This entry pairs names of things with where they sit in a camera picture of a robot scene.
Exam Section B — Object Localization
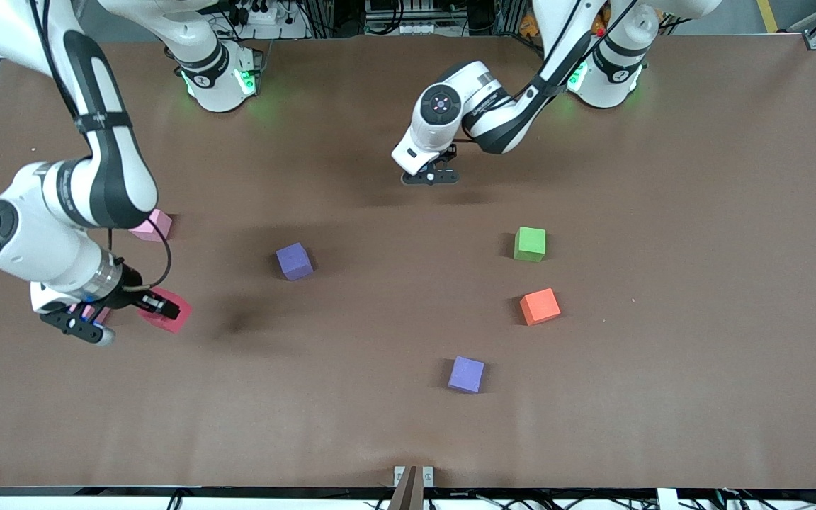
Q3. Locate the grey bracket with brown post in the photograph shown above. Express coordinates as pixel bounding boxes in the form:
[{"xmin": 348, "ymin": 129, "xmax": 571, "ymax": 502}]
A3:
[{"xmin": 388, "ymin": 465, "xmax": 435, "ymax": 510}]

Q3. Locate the orange toy pile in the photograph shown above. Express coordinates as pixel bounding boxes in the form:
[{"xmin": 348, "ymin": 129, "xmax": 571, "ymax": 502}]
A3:
[{"xmin": 518, "ymin": 11, "xmax": 607, "ymax": 36}]

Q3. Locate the green foam cube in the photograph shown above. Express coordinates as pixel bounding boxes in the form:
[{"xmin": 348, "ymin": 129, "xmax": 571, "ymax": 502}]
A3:
[{"xmin": 514, "ymin": 226, "xmax": 547, "ymax": 264}]

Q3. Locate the purple foam cube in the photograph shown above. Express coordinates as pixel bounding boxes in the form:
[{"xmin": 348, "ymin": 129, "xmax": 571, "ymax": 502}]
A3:
[
  {"xmin": 276, "ymin": 242, "xmax": 315, "ymax": 282},
  {"xmin": 448, "ymin": 356, "xmax": 486, "ymax": 395}
]

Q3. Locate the orange foam cube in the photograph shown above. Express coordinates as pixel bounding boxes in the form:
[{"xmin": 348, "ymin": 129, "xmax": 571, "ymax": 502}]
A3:
[{"xmin": 519, "ymin": 288, "xmax": 562, "ymax": 327}]

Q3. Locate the red foam cube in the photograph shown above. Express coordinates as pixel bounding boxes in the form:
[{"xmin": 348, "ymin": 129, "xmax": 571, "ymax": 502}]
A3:
[{"xmin": 137, "ymin": 287, "xmax": 193, "ymax": 335}]

